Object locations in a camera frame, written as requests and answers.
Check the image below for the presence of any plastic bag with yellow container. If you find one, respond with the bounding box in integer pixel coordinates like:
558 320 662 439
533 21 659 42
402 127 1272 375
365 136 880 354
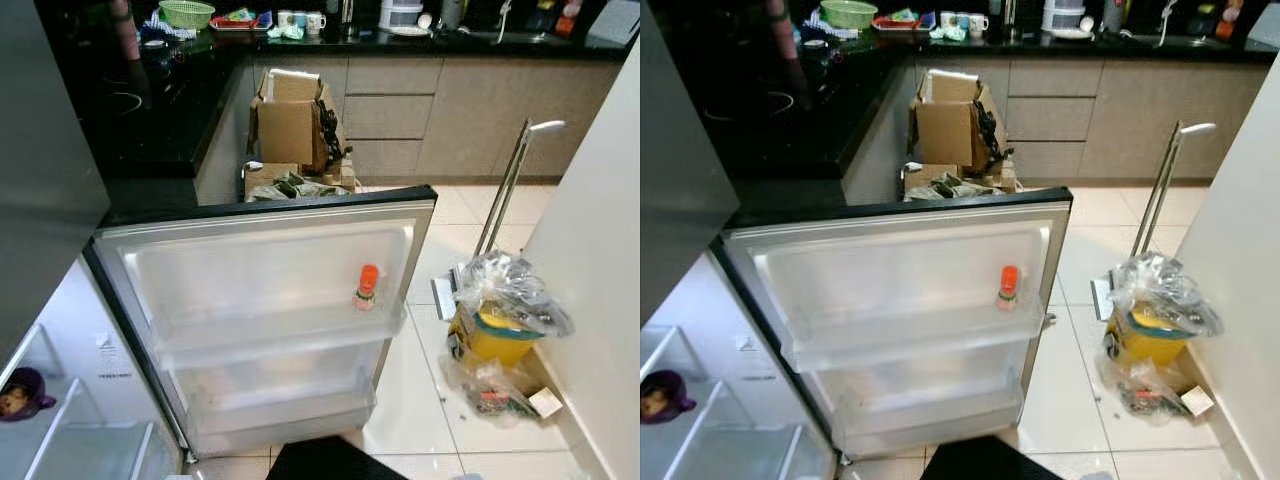
1103 252 1226 366
445 250 576 366

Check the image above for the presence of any black kitchen countertop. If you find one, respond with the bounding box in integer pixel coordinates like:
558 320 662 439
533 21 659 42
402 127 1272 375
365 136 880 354
40 20 640 181
690 20 1280 181

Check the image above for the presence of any black strap bundle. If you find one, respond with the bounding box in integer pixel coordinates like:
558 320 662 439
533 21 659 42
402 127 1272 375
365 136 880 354
318 100 351 166
975 100 1011 166

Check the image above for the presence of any dark red bottle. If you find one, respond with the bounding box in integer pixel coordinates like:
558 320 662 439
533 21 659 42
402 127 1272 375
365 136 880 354
765 0 801 63
110 0 141 63

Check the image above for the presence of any clear plastic bag with packets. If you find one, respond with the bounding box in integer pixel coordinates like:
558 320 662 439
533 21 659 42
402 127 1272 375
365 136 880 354
440 355 546 423
1095 355 1196 426

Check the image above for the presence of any open cardboard box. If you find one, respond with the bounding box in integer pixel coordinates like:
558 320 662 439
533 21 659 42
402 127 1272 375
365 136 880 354
910 68 996 173
250 68 336 173

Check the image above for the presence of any grey woven sack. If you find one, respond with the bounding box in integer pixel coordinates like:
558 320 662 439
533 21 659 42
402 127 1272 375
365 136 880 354
248 172 351 201
905 172 1011 201

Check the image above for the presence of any long-handled dustpan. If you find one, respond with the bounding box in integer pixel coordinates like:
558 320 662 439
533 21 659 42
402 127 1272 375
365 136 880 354
432 118 567 321
1092 120 1218 321

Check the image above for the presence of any red tray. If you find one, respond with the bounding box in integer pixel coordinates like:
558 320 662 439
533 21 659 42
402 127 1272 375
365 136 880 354
872 10 933 32
210 10 271 32

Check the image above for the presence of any beige kitchen cabinet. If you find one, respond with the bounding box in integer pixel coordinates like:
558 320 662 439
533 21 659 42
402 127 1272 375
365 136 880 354
195 55 626 206
845 55 1271 206

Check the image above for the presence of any black floor mat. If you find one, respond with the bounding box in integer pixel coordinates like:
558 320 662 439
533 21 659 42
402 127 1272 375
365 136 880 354
920 435 1066 480
265 437 406 480

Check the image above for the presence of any green plastic basket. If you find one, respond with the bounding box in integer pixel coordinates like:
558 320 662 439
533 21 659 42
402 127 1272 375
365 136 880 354
820 0 879 31
158 0 216 31

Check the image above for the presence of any silver fridge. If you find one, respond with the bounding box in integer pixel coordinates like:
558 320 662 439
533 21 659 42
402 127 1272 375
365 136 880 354
640 0 1073 480
0 0 438 480

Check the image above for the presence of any purple pouch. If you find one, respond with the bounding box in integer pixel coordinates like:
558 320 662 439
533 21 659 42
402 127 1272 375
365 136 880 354
0 367 58 423
640 370 696 424

